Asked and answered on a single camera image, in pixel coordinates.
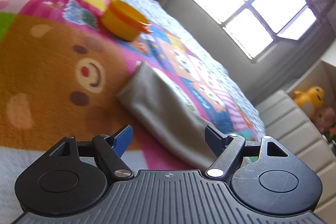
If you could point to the pink plush toy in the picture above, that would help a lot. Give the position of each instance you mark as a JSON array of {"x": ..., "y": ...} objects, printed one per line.
[{"x": 324, "y": 119}]

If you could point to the beige padded headboard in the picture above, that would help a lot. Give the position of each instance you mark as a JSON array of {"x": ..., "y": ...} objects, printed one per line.
[{"x": 288, "y": 124}]

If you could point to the yellow duck plush toy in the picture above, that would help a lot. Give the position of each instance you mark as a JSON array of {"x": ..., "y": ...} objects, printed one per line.
[{"x": 310, "y": 101}]

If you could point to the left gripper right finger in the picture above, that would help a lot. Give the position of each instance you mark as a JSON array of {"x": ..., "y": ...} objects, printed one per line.
[{"x": 228, "y": 148}]

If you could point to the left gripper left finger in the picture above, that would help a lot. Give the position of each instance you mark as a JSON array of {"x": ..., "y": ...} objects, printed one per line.
[{"x": 109, "y": 150}]

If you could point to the brown striped knit garment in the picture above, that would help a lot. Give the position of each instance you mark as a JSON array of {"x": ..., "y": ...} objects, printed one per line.
[{"x": 154, "y": 103}]

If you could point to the pink flower potted plant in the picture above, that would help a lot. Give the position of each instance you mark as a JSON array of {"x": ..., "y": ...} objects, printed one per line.
[{"x": 330, "y": 134}]

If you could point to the white quilted mattress pad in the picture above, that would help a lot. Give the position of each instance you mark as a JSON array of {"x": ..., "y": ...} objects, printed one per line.
[{"x": 60, "y": 78}]

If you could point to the colourful cartoon play mat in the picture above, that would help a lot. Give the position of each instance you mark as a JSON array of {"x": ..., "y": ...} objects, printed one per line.
[{"x": 196, "y": 83}]

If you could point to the yellow round lidded container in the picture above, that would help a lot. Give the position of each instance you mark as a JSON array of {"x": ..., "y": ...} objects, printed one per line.
[{"x": 124, "y": 21}]

